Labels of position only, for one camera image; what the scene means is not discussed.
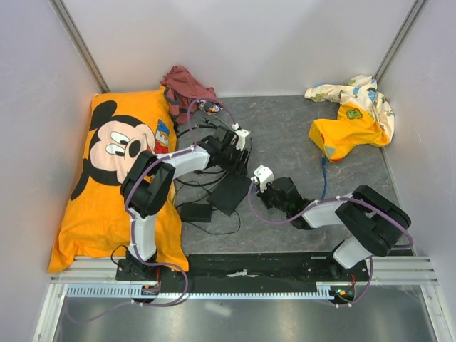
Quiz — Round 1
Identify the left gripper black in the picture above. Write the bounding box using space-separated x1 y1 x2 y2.
219 143 251 178

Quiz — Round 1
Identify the black network switch box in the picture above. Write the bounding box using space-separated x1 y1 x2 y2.
207 174 251 216

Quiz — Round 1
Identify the blue ethernet cable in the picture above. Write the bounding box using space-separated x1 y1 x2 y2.
319 155 329 201

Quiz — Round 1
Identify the black power adapter brick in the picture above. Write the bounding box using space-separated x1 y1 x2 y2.
180 203 212 223

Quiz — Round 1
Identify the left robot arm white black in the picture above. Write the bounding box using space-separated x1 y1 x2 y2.
120 125 250 280

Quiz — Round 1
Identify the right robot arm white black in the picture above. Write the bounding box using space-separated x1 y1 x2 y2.
256 177 413 281

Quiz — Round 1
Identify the maroon crumpled garment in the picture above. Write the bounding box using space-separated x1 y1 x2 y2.
160 66 221 125

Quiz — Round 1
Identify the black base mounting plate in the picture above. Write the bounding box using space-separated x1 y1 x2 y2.
115 252 368 292

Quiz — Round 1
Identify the yellow patterned children's garment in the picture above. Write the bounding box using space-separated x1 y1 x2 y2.
304 75 395 162

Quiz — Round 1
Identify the orange Mickey Mouse pillow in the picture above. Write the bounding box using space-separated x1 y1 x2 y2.
48 86 177 274

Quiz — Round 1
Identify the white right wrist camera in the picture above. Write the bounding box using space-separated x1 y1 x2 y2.
251 165 275 192

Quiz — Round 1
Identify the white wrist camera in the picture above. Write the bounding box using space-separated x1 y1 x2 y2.
251 165 275 192
232 123 251 151

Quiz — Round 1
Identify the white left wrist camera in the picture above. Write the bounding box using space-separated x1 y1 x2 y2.
232 123 251 151

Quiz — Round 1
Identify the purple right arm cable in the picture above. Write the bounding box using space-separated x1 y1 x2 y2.
247 180 415 254

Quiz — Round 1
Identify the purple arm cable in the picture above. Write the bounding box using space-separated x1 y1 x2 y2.
247 180 415 254
124 96 239 266

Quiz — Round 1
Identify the black looped cable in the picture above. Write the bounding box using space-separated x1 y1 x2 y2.
175 120 254 187

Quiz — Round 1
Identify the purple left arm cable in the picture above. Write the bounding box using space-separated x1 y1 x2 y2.
124 96 239 266

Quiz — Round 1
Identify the slotted aluminium cable duct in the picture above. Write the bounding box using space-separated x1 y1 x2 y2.
66 283 356 301

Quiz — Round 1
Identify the left aluminium corner post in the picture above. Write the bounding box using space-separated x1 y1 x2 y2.
49 0 110 93

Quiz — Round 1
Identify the aluminium corner post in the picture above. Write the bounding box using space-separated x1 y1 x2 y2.
374 0 428 83
49 0 110 93

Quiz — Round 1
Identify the right aluminium corner post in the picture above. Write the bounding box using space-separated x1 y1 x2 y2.
374 0 428 83

